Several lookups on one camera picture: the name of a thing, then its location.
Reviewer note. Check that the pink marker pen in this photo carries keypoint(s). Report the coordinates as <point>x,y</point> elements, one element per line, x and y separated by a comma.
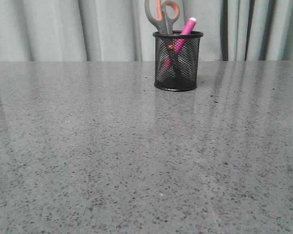
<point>185,34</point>

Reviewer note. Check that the grey orange scissors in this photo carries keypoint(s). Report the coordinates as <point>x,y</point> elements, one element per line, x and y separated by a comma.
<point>164,25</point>

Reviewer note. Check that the black mesh pen holder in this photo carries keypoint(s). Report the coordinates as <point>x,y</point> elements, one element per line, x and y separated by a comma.
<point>176,61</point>

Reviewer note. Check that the grey curtain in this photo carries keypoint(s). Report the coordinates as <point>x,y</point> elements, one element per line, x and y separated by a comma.
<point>118,30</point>

